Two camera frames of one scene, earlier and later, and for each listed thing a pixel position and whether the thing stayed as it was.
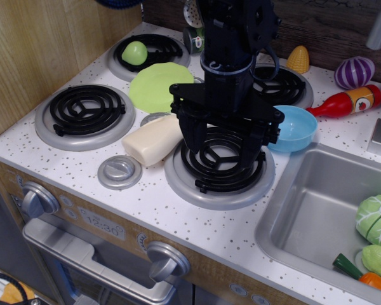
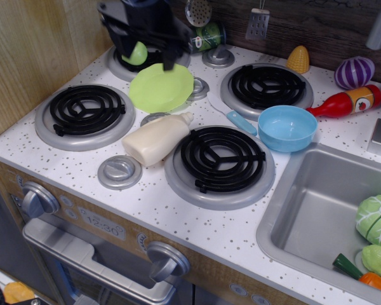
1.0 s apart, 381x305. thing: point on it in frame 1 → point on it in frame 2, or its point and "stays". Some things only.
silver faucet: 376,37 stays
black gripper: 227,93 → 160,25
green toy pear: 135,53 stays
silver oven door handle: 75,250 stays
